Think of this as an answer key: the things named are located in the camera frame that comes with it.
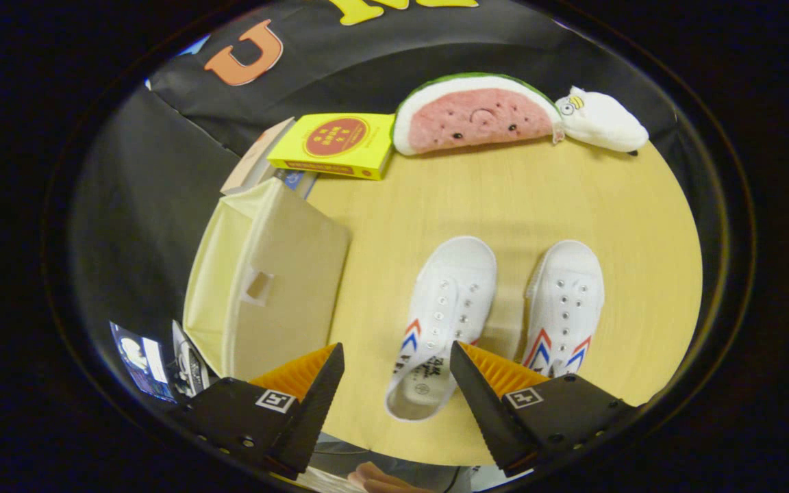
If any white canvas shoe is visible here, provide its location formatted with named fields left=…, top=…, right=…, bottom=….
left=521, top=240, right=605, bottom=379
left=384, top=236, right=498, bottom=422

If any yellow box with red circle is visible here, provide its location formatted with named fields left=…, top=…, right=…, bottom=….
left=267, top=113, right=396, bottom=181

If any white plush toy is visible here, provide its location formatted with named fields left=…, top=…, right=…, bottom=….
left=555, top=86, right=649, bottom=155

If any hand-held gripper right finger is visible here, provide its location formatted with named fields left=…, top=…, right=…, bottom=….
left=450, top=341, right=642, bottom=478

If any white printed sheet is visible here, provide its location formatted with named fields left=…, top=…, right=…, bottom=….
left=171, top=320, right=211, bottom=398

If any watermelon slice plush toy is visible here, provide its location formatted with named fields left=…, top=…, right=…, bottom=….
left=392, top=72, right=564, bottom=157

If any cream fabric storage box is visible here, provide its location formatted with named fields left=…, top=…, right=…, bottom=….
left=182, top=177, right=353, bottom=381

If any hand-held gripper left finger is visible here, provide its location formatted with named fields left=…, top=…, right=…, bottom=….
left=168, top=343, right=345, bottom=480

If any dark printed picture sheet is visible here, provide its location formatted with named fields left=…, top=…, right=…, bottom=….
left=110, top=320, right=177, bottom=403

